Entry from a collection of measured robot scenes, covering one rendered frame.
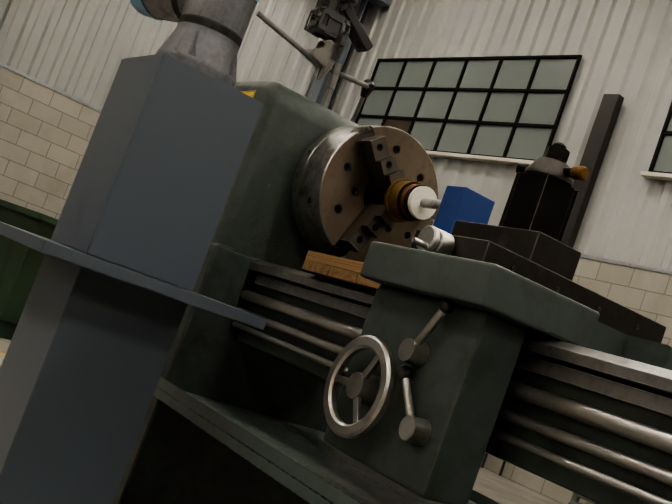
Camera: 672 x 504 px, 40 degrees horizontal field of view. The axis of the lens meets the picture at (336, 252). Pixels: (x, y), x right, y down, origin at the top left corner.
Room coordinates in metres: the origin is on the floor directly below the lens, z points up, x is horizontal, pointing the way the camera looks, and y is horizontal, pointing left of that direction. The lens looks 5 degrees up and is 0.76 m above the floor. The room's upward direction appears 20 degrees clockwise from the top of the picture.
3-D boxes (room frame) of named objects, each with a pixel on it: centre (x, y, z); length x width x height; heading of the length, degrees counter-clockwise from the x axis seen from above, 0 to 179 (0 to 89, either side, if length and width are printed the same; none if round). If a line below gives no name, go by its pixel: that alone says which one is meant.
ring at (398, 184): (1.94, -0.10, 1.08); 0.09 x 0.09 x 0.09; 32
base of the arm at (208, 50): (1.64, 0.34, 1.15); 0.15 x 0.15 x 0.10
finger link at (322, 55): (2.14, 0.19, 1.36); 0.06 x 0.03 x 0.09; 122
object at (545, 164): (1.50, -0.28, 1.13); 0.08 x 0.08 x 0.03
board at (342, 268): (1.82, -0.18, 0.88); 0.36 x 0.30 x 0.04; 122
